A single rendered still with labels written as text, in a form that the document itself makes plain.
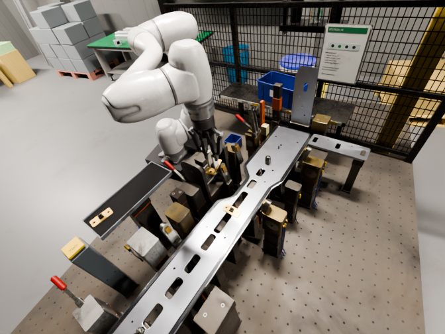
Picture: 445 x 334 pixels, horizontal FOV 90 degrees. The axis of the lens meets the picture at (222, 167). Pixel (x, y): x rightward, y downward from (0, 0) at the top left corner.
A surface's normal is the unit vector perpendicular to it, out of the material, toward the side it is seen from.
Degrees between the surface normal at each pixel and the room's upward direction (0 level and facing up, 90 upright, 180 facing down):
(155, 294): 0
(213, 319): 0
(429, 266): 0
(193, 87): 91
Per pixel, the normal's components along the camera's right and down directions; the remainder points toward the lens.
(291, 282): -0.14, -0.69
